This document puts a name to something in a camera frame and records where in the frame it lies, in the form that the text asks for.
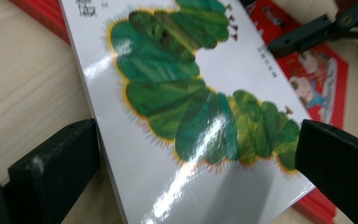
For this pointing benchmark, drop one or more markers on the white caterpillar picture book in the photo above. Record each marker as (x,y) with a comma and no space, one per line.
(167,99)

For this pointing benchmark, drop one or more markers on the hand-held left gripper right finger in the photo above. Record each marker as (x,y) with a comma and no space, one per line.
(341,168)

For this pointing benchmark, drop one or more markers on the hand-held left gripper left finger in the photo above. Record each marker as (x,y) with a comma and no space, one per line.
(52,174)

